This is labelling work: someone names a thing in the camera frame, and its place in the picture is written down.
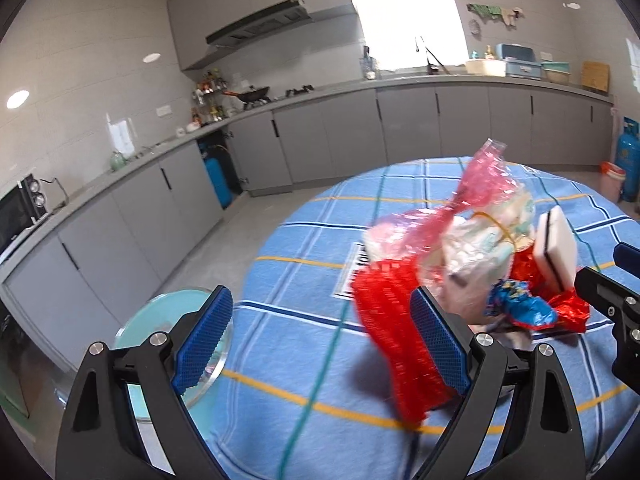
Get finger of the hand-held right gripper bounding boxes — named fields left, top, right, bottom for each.
left=574, top=266, right=640, bottom=396
left=614, top=242, right=640, bottom=281

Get white bin red bag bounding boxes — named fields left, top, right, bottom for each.
left=600, top=161, right=627, bottom=201

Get black kitchen faucet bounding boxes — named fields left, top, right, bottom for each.
left=414, top=35, right=448, bottom=76

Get red foil wrapper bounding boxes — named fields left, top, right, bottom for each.
left=510, top=250, right=591, bottom=333

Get wooden cutting board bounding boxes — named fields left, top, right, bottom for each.
left=581, top=61, right=611, bottom=95

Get white plastic basin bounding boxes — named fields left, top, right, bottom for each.
left=465, top=59, right=507, bottom=77

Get teal plastic basins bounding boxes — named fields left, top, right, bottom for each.
left=541, top=61, right=572, bottom=84

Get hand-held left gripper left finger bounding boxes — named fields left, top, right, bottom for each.
left=55, top=285, right=234, bottom=480

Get bright window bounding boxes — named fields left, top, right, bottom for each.
left=345, top=0, right=468, bottom=71

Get blue gas cylinder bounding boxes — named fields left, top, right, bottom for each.
left=204, top=156, right=233, bottom=208
left=619, top=117, right=640, bottom=203

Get round teal glass stool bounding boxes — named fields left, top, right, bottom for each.
left=114, top=287, right=233, bottom=411

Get light blue storage box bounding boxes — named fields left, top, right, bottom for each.
left=495, top=43, right=545, bottom=81

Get blue plaid tablecloth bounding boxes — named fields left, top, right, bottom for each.
left=207, top=156, right=640, bottom=480

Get grey countertop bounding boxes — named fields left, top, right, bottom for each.
left=0, top=72, right=615, bottom=271

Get black wok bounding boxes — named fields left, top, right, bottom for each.
left=222, top=86, right=272, bottom=106

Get blue foil wrapper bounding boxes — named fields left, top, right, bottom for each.
left=484, top=280, right=558, bottom=331

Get red mesh bag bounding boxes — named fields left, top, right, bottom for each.
left=352, top=255, right=463, bottom=421

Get white sponge black stripe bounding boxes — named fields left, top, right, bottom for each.
left=531, top=206, right=578, bottom=293

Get spice rack with bottles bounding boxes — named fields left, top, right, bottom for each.
left=187, top=67, right=236, bottom=128

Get clear plastic bag red print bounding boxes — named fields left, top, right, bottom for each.
left=367, top=138, right=523, bottom=266

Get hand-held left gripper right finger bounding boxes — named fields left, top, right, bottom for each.
left=409, top=286, right=586, bottom=480

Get black microwave oven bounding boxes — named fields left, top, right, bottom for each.
left=0, top=174, right=51, bottom=256

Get green hanging rag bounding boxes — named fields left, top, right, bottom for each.
left=467, top=3, right=502, bottom=22

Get grey base cabinets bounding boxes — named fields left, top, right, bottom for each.
left=0, top=80, right=615, bottom=356

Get grey upper cabinets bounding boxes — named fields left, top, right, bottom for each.
left=166, top=0, right=361, bottom=72

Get black range hood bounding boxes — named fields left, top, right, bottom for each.
left=205, top=0, right=313, bottom=47

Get clear plastic wrapper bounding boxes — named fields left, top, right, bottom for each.
left=417, top=195, right=538, bottom=326

